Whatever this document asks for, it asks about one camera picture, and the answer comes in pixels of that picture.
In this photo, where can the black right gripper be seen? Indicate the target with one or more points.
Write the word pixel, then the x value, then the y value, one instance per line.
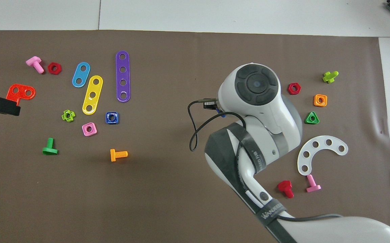
pixel 210 103

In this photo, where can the blue triangle-head plastic bolt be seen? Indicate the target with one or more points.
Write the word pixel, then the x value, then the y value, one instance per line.
pixel 222 113

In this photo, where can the blue square plastic nut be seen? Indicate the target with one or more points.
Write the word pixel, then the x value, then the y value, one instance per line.
pixel 108 121

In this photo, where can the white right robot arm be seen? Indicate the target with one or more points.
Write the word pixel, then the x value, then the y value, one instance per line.
pixel 265 111

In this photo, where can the orange three-hole corner plate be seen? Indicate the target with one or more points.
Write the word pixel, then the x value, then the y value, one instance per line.
pixel 22 91

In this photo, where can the pink plastic bolt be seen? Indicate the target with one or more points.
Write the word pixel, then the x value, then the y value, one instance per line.
pixel 312 187
pixel 39 67

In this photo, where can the red hexagonal plastic nut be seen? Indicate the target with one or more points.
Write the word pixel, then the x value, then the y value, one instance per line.
pixel 50 69
pixel 290 90

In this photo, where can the lime green cross nut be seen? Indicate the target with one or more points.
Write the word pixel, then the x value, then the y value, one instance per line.
pixel 64 116

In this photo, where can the green plastic bolt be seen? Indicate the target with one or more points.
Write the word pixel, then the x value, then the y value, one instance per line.
pixel 50 151

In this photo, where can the light blue two-hole strip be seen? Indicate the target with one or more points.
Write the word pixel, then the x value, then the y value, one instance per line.
pixel 81 74

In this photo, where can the yellow three-hole strip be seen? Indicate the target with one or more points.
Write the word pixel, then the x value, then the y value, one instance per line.
pixel 94 88

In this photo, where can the pink square plastic nut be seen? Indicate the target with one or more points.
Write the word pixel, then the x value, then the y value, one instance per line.
pixel 93 132

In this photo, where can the purple four-hole strip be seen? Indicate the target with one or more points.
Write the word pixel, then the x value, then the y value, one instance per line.
pixel 122 76

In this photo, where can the green triangular plastic nut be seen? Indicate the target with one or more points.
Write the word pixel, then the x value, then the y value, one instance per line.
pixel 307 121

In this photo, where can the orange plastic bolt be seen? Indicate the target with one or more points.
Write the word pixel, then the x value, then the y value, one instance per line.
pixel 119 154

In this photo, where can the orange square plastic nut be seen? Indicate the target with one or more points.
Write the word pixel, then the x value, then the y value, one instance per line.
pixel 316 103

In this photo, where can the red plastic bolt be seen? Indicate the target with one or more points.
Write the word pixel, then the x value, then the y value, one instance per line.
pixel 285 185

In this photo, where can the brown paper table mat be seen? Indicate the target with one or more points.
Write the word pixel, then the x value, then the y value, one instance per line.
pixel 147 202

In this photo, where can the white curved five-hole plate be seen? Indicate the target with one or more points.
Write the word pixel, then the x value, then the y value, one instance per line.
pixel 322 141

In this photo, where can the lime green cross-head bolt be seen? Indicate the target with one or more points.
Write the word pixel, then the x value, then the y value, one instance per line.
pixel 329 77

